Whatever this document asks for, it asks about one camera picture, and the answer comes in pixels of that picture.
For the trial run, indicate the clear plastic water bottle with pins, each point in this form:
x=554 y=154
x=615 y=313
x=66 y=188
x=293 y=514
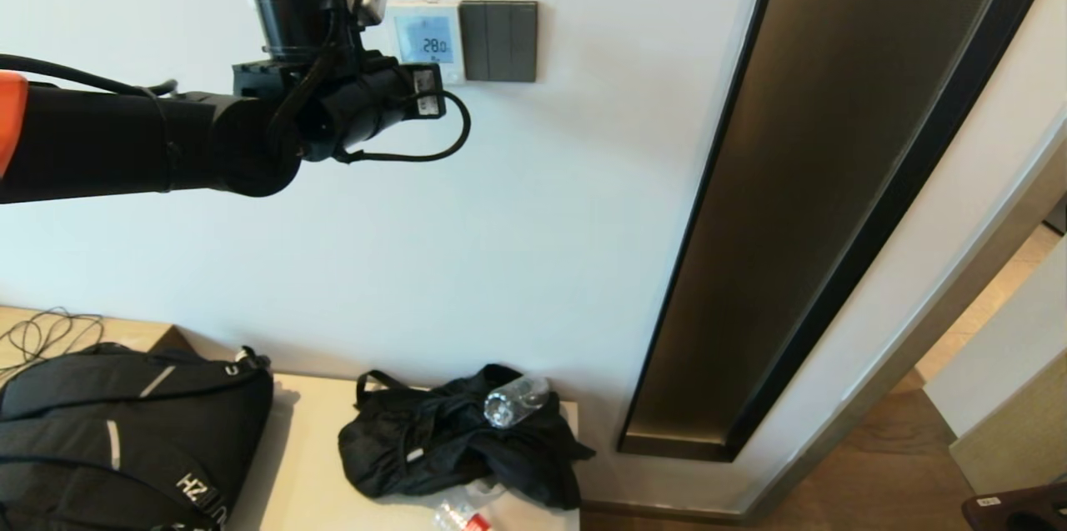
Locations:
x=510 y=404

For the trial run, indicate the dark brown object white label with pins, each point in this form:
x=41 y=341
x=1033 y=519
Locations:
x=1017 y=510

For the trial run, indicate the small crumpled black bag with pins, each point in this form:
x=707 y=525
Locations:
x=433 y=448

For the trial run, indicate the red label plastic bottle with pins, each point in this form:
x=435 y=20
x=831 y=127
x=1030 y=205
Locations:
x=467 y=521

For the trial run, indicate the grey wall switch panel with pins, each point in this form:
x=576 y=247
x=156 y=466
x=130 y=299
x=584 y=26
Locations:
x=500 y=41

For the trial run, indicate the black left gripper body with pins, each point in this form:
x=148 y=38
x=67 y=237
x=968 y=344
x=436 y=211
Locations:
x=367 y=102

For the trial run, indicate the white door with wooden edge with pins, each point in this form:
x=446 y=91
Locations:
x=1009 y=364

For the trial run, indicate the large black backpack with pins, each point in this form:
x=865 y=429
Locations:
x=125 y=431

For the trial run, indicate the grey door frame trim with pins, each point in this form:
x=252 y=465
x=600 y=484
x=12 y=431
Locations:
x=950 y=298

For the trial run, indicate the dark bronze recessed wall panel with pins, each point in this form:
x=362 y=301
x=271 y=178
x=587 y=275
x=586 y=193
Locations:
x=800 y=181

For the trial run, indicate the white wall thermostat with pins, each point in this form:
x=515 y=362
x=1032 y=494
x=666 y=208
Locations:
x=433 y=39

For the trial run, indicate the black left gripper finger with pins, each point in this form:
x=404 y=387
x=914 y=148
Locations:
x=431 y=106
x=427 y=79

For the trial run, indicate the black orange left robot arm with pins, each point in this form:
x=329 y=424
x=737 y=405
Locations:
x=100 y=143

